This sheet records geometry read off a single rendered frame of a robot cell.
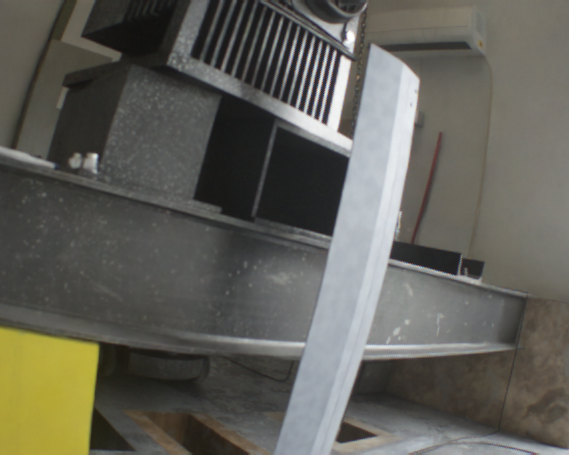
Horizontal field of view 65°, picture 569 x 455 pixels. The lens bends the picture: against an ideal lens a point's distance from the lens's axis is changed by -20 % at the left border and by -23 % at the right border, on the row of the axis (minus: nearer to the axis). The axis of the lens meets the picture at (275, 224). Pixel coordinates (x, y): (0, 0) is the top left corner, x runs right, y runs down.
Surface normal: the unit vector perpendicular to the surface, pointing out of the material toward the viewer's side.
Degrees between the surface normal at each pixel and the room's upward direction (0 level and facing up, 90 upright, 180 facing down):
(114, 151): 90
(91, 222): 90
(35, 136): 90
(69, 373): 90
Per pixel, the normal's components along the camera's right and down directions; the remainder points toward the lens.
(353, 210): 0.56, 0.10
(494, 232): -0.73, -0.20
